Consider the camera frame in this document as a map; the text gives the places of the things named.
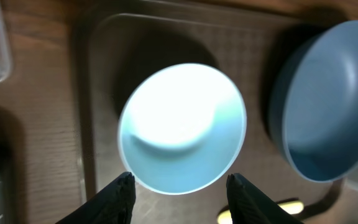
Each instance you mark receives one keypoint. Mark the brown serving tray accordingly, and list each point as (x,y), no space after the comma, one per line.
(116,46)

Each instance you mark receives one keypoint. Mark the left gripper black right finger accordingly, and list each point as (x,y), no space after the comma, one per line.
(249,205)

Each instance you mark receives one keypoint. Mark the dark blue plate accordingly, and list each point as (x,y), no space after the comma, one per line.
(313,107)

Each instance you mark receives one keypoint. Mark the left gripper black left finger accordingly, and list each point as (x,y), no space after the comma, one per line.
(112,205)

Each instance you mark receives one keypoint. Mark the light blue bowl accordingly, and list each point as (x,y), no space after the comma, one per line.
(182,128)

